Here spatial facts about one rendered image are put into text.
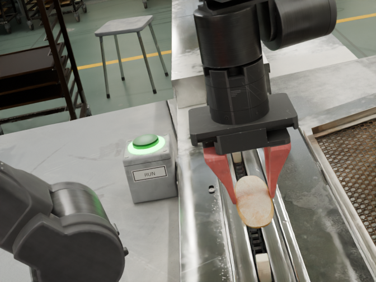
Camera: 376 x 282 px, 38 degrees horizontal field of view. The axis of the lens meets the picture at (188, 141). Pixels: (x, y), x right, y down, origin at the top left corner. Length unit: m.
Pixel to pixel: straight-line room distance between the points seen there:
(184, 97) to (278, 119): 0.52
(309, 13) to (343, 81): 0.65
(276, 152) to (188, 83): 0.50
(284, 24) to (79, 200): 0.25
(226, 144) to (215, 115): 0.03
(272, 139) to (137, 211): 0.34
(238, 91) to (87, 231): 0.18
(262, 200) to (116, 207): 0.32
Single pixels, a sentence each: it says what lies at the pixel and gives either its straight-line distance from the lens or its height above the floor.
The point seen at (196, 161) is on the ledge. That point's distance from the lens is 0.81.
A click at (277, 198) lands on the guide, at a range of 0.70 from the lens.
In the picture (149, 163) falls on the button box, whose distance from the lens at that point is 0.79.
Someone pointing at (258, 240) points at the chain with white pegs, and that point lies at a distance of 0.67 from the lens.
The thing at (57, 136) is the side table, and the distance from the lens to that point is 1.14.
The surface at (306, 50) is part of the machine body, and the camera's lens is 1.39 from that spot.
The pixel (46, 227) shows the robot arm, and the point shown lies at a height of 1.00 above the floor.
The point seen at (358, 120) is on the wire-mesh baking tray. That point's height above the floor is 0.90.
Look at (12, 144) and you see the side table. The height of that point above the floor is 0.82.
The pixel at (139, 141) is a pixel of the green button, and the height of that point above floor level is 0.91.
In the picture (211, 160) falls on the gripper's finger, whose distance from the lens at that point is 0.52.
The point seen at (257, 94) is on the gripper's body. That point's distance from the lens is 0.51.
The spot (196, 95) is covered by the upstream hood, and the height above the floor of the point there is 0.88.
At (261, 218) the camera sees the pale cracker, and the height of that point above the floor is 0.93.
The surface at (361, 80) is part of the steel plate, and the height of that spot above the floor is 0.82.
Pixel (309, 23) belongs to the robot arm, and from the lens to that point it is 0.52.
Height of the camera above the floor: 1.23
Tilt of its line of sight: 25 degrees down
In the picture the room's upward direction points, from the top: 11 degrees counter-clockwise
